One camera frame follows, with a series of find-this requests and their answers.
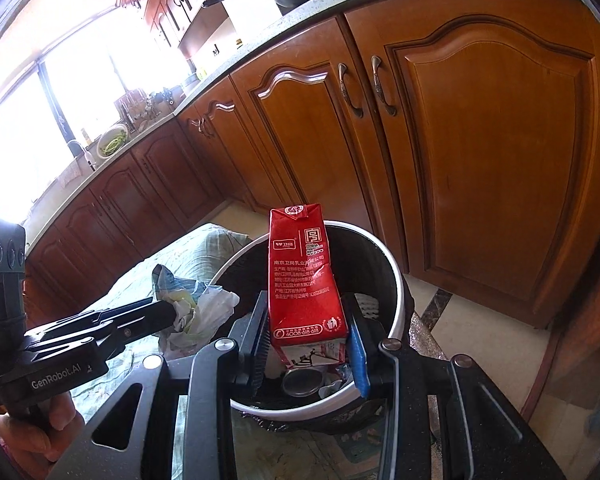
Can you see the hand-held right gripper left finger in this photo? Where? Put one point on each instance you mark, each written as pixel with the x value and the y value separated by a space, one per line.
pixel 250 340

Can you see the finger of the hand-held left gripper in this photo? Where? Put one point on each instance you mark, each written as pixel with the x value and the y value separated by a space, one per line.
pixel 145 327
pixel 120 310

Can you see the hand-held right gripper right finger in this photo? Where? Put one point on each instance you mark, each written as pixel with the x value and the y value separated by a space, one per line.
pixel 362 365

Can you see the white plastic bag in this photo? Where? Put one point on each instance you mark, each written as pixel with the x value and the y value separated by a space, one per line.
pixel 205 310

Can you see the white-rimmed bin with black liner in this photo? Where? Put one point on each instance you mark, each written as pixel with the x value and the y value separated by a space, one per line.
pixel 399 317

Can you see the red milk carton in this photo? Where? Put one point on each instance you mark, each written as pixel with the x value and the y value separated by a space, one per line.
pixel 300 280

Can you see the person's left hand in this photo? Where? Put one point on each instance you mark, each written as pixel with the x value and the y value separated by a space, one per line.
pixel 40 435

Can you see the green printed cloth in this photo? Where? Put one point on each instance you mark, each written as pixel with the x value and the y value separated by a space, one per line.
pixel 130 280

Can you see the white ridged tray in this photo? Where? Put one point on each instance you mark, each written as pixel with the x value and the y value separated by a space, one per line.
pixel 368 306

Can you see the round metal can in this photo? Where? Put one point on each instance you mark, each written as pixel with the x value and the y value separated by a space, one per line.
pixel 304 381

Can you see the shiny plastic sheet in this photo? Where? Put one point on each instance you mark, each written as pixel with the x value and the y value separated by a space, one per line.
pixel 430 340

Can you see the dark wooden base cabinets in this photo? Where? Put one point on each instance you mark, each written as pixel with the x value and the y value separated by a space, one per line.
pixel 120 200

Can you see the metal sink faucet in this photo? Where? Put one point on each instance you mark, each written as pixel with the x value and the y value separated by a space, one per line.
pixel 80 150

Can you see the bright kitchen window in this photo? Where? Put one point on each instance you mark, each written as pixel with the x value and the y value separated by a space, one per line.
pixel 20 125

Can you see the white colander with greens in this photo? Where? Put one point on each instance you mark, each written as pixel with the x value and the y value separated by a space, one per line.
pixel 112 141

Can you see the narrow wooden cabinet door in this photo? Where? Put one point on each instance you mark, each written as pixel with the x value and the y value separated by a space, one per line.
pixel 225 155

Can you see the medium arched wooden cabinet door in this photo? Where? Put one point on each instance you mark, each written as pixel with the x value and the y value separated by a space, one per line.
pixel 300 145

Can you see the knife block with utensils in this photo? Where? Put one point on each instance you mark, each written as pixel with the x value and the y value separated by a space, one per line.
pixel 130 107

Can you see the large arched wooden cabinet door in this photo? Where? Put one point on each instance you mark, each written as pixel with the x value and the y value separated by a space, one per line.
pixel 480 160

